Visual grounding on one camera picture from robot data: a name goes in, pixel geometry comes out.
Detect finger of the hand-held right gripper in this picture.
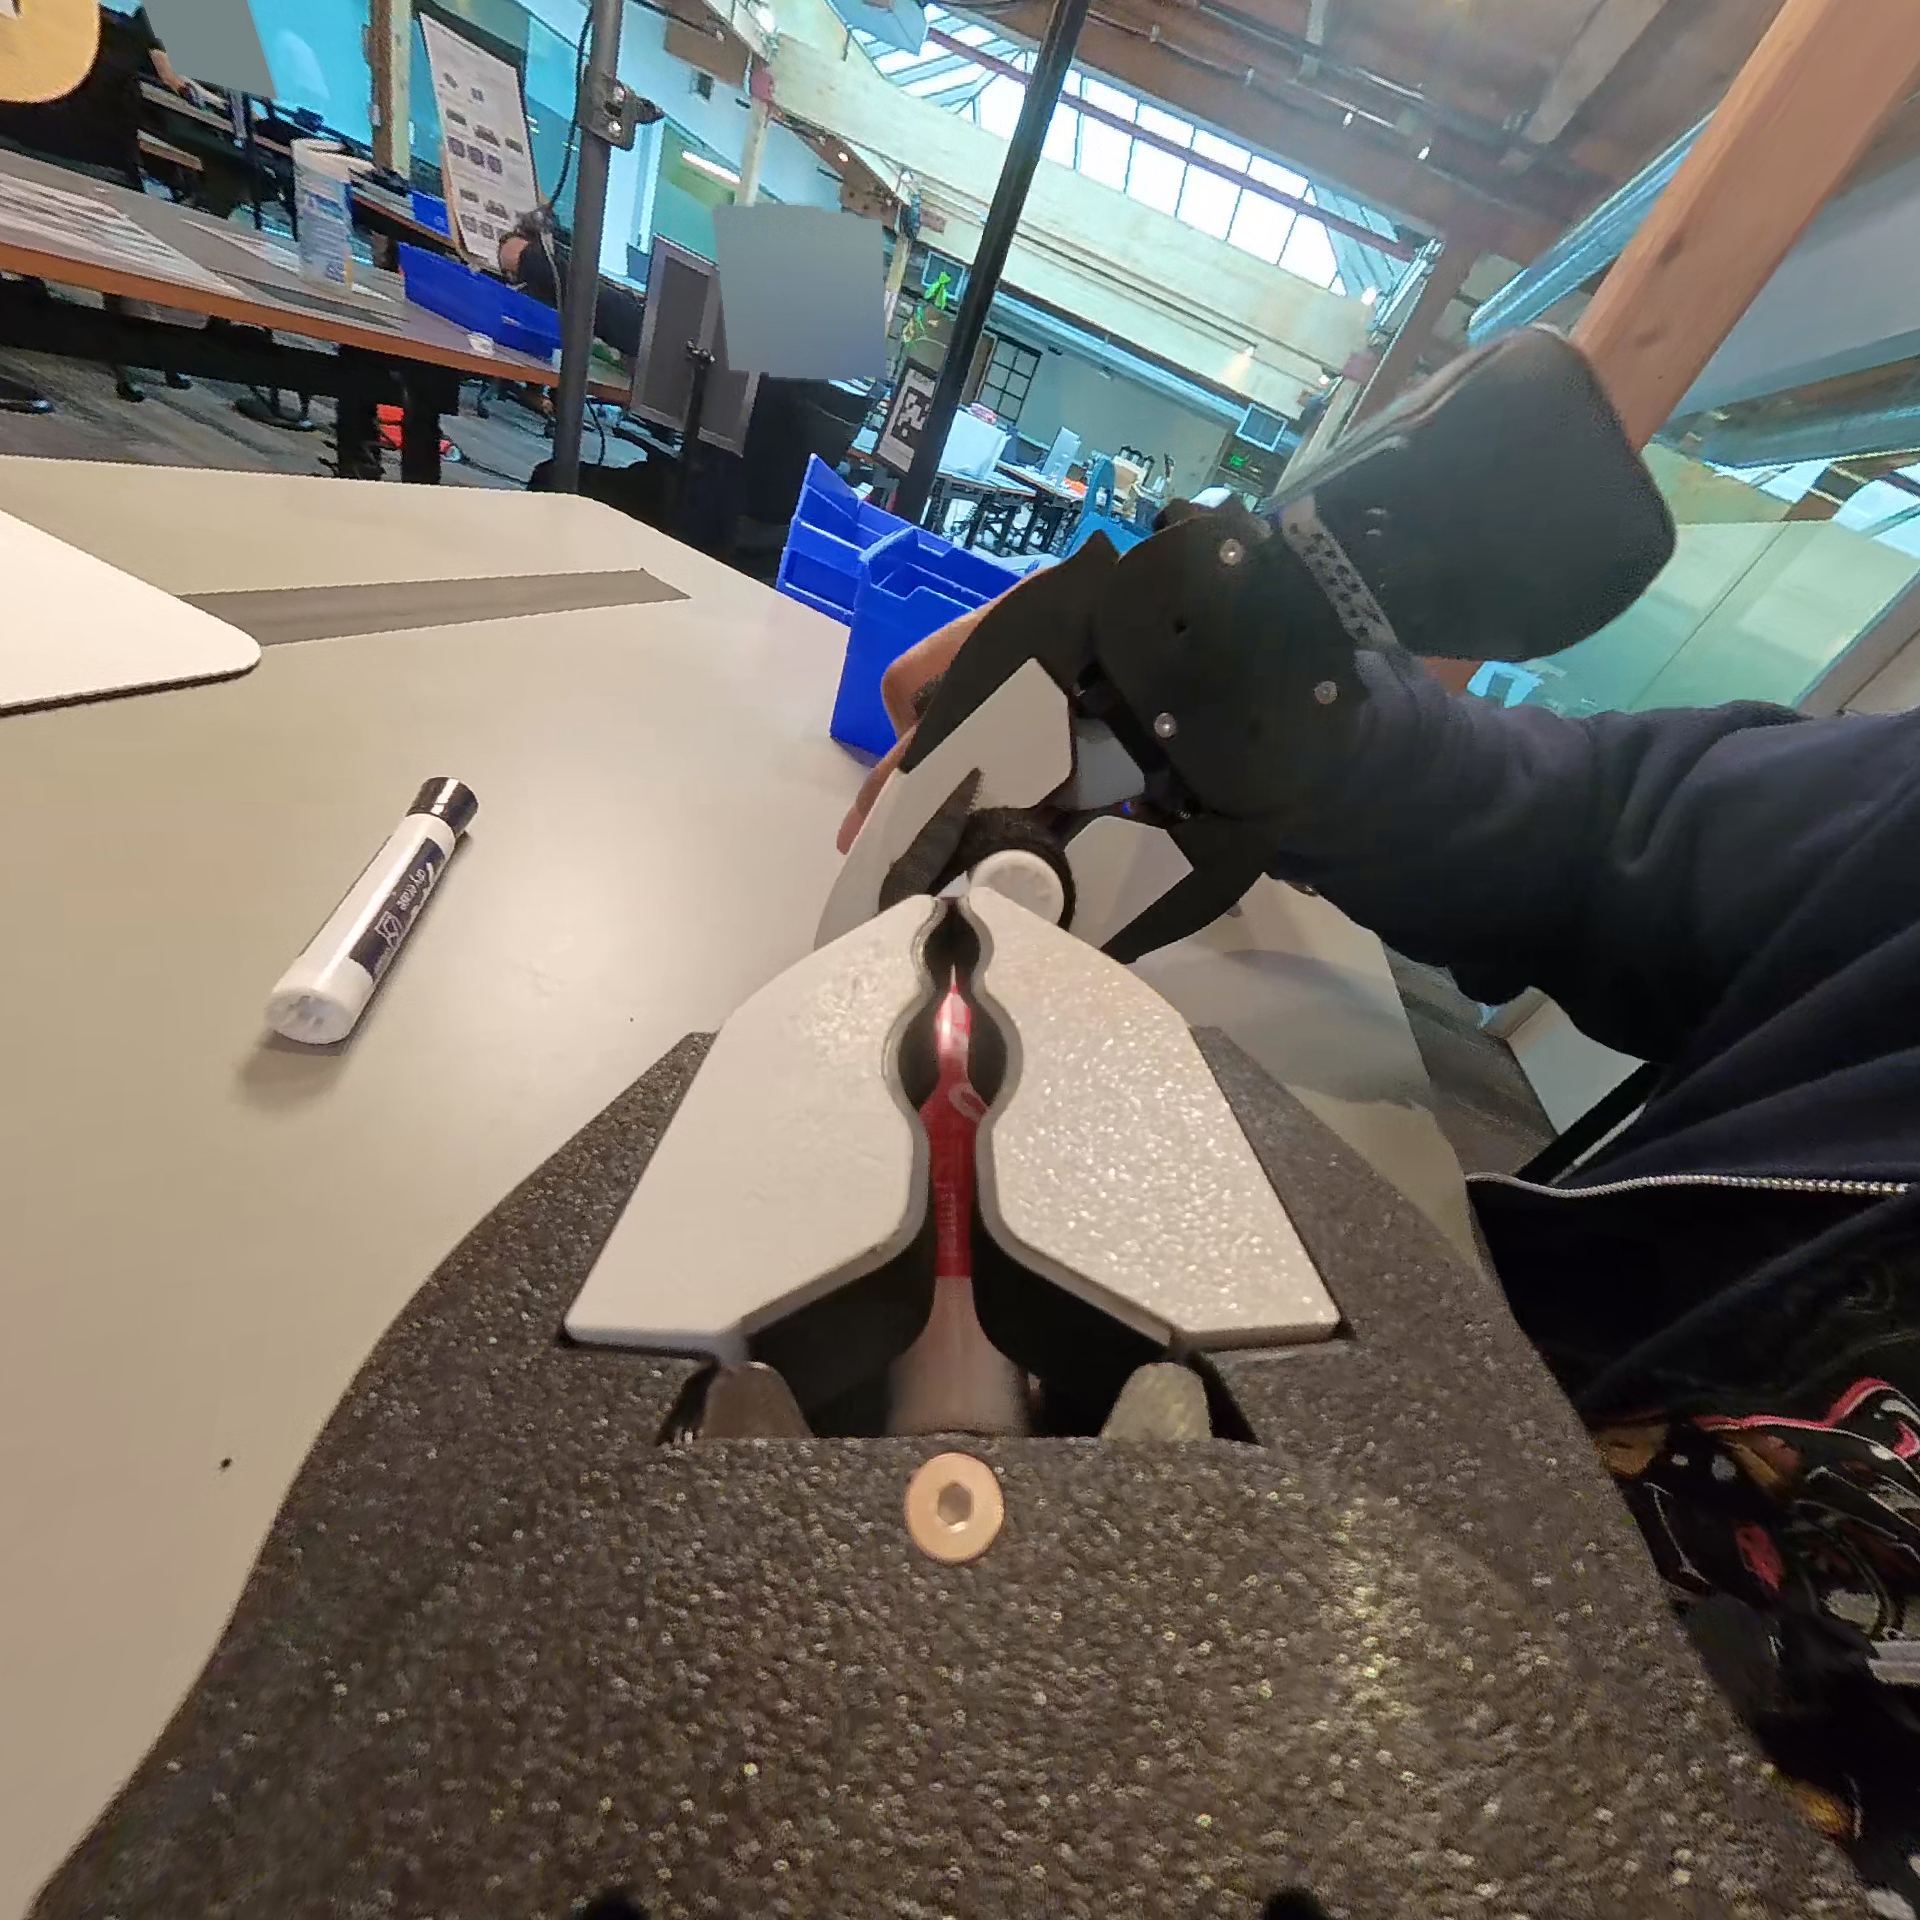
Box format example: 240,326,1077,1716
1056,804,1205,941
815,653,1081,949

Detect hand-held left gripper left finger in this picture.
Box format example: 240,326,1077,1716
564,893,942,1362

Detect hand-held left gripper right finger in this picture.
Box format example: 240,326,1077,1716
969,887,1346,1362

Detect black velcro strap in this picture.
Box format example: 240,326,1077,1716
946,795,1097,907

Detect green marker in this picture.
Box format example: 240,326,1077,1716
966,849,1075,926

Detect red marker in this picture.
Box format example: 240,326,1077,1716
916,966,998,1322

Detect black marker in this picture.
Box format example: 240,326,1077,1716
263,777,482,1049

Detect person's right hand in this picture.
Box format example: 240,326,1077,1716
833,605,998,857

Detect black table mat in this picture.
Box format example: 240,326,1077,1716
195,570,692,648

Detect small blue bin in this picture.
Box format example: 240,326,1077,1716
400,240,565,366

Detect wooden work table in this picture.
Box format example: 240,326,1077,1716
0,150,571,481

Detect wooden post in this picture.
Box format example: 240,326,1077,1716
1565,0,1920,452

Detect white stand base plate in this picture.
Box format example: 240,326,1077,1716
0,504,263,716

